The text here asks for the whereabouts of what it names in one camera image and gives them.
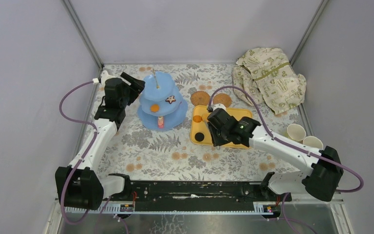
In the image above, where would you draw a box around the green paper cup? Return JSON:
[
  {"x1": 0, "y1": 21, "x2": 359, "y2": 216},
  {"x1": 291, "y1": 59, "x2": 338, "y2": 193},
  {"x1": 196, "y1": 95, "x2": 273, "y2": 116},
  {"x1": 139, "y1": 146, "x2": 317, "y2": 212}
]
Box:
[{"x1": 285, "y1": 123, "x2": 306, "y2": 143}]

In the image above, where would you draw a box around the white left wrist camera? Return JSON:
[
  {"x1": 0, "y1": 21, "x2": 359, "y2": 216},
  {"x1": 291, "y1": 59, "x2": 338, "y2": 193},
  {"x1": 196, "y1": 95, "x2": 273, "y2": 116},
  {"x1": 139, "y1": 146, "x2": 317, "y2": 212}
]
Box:
[{"x1": 92, "y1": 70, "x2": 116, "y2": 86}]

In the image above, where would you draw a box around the star shaped cookie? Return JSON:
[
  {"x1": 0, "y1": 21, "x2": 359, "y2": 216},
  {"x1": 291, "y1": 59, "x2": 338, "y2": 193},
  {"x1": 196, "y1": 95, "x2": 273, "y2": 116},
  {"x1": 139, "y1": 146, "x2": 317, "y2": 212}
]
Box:
[{"x1": 165, "y1": 95, "x2": 177, "y2": 104}]

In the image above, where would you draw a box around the woven rattan coaster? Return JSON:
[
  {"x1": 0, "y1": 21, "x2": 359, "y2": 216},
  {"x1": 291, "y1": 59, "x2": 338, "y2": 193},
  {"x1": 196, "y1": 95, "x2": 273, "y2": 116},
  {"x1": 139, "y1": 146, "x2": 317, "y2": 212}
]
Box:
[
  {"x1": 213, "y1": 93, "x2": 232, "y2": 108},
  {"x1": 190, "y1": 91, "x2": 210, "y2": 106}
]

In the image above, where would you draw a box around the blue three-tier cake stand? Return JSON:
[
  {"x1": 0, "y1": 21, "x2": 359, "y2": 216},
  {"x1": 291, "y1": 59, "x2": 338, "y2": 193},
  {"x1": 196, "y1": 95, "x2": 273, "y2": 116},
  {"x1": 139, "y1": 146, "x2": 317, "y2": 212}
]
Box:
[{"x1": 137, "y1": 70, "x2": 188, "y2": 132}]

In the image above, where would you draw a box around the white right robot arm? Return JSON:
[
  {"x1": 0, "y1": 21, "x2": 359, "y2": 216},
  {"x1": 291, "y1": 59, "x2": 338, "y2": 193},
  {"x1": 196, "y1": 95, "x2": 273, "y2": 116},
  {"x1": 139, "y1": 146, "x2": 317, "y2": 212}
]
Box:
[{"x1": 207, "y1": 108, "x2": 343, "y2": 202}]

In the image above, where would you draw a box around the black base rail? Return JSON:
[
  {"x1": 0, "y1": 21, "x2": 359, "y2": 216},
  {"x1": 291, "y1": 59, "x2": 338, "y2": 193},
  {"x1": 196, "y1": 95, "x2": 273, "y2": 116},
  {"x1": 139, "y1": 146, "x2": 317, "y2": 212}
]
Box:
[{"x1": 111, "y1": 180, "x2": 284, "y2": 203}]

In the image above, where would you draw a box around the yellow serving tray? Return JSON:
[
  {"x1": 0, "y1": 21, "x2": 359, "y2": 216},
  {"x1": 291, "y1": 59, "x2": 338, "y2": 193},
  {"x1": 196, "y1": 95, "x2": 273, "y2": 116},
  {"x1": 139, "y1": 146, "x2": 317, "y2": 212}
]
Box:
[{"x1": 190, "y1": 105, "x2": 253, "y2": 146}]

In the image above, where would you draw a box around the black round cookie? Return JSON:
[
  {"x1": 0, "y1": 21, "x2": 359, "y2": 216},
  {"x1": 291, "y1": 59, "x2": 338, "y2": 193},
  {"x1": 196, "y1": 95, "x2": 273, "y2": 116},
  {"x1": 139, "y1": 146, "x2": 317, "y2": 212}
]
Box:
[{"x1": 194, "y1": 132, "x2": 205, "y2": 142}]

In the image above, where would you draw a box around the pink cake slice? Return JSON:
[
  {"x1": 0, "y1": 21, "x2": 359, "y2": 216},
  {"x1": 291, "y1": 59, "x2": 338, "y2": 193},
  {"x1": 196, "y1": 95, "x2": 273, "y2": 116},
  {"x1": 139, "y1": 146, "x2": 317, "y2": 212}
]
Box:
[{"x1": 157, "y1": 116, "x2": 165, "y2": 129}]

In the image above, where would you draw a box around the floral tablecloth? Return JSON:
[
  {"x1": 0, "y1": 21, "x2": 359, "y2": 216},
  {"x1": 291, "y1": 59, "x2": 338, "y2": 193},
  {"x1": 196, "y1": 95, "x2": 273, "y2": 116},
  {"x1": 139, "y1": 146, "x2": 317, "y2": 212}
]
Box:
[{"x1": 96, "y1": 64, "x2": 295, "y2": 181}]

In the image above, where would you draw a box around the orange flower cookie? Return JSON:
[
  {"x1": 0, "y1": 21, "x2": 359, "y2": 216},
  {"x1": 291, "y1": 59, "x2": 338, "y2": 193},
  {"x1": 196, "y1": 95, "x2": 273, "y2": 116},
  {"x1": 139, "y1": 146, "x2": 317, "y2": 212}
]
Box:
[{"x1": 150, "y1": 104, "x2": 160, "y2": 113}]

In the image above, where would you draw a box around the printed cloth bag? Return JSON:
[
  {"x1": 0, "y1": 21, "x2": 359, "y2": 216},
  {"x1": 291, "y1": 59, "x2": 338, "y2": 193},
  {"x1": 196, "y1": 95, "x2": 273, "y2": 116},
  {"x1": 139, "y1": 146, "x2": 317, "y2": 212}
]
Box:
[{"x1": 232, "y1": 47, "x2": 307, "y2": 115}]

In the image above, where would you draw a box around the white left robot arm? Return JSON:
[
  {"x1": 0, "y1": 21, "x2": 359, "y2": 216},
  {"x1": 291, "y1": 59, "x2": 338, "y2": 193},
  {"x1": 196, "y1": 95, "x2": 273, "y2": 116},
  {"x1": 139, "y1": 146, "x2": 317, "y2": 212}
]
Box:
[{"x1": 55, "y1": 71, "x2": 145, "y2": 210}]

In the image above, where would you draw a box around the orange round cookie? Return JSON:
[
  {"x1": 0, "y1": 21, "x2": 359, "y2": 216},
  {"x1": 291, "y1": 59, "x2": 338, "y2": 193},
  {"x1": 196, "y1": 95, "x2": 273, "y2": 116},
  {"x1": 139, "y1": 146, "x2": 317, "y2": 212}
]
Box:
[{"x1": 193, "y1": 115, "x2": 203, "y2": 123}]

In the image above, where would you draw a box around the pink paper cup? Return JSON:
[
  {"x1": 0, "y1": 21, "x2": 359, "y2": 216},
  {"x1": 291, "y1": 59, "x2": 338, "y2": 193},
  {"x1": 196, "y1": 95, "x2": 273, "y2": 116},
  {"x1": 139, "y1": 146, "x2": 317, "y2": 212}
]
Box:
[{"x1": 302, "y1": 136, "x2": 324, "y2": 150}]

